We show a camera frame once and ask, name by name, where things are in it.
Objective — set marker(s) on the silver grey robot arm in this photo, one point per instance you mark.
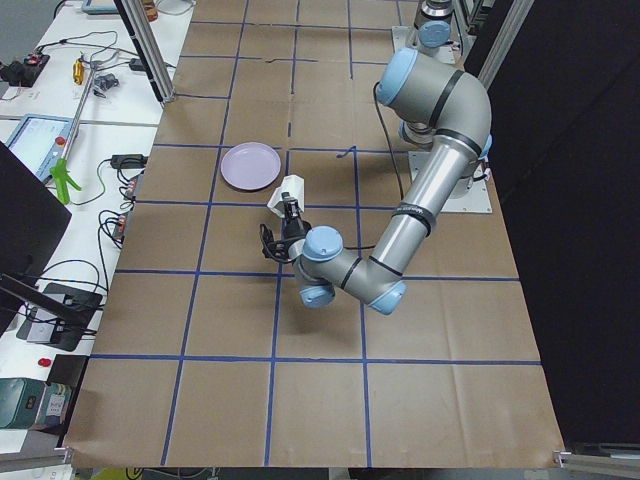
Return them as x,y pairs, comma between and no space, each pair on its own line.
419,89

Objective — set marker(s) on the black monitor stand base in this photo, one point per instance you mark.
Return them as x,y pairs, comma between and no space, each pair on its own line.
58,317

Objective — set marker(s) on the green metal box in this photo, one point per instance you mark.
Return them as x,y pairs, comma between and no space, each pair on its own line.
20,402

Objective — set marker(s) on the blue teach pendant tablet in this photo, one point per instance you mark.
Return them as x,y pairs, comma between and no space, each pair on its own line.
38,141

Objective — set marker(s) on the yellow hand tool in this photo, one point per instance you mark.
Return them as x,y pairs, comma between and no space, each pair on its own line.
78,72

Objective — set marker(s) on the green handled reach grabber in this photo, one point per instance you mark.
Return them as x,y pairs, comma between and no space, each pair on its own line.
59,172

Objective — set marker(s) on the black electronics box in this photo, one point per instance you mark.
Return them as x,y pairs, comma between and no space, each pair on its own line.
24,73

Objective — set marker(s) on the aluminium frame post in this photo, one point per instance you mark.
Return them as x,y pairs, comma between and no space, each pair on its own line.
139,30

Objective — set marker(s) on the black power adapter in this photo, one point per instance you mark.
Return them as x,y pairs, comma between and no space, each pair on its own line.
128,161

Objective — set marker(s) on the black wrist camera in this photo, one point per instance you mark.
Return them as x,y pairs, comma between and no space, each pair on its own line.
276,250

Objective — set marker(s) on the white faceted cup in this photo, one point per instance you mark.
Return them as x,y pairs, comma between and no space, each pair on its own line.
293,186

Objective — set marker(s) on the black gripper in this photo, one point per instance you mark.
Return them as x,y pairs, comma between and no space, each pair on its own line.
292,230

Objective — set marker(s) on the lilac round plate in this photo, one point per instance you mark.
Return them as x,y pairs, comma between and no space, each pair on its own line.
250,166

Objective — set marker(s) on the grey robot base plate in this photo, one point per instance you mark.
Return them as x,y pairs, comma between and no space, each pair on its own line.
470,194

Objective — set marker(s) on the black monitor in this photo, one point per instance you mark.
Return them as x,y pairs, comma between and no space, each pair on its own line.
33,221

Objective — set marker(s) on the second grey robot arm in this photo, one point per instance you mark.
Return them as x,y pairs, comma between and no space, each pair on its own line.
432,24

